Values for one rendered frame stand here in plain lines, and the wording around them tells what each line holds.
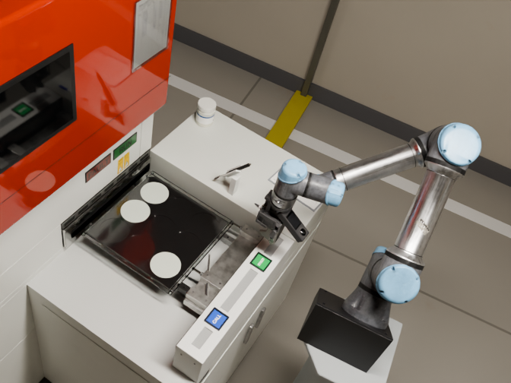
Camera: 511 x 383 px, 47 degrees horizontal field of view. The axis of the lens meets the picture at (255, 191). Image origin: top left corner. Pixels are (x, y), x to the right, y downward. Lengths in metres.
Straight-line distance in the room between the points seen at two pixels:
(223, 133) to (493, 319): 1.89
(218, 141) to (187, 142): 0.12
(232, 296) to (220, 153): 0.60
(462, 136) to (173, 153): 1.03
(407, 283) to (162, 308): 0.79
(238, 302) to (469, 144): 0.82
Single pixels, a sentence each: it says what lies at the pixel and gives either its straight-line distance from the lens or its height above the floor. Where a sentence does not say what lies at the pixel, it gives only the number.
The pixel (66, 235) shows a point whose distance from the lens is 2.01.
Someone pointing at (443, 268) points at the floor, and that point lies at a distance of 3.50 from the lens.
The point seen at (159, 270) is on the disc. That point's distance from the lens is 1.95.
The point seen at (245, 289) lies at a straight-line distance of 1.88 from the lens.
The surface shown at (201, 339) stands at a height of 0.96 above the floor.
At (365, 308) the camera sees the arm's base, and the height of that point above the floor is 1.06.
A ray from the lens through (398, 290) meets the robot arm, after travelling 1.70.
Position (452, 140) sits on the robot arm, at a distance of 1.69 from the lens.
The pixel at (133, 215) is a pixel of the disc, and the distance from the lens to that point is 2.07.
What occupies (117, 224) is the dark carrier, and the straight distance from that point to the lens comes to 2.05.
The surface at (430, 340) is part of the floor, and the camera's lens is 3.21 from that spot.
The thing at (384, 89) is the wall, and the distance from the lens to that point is 3.92.
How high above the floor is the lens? 2.55
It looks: 48 degrees down
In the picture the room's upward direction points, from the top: 17 degrees clockwise
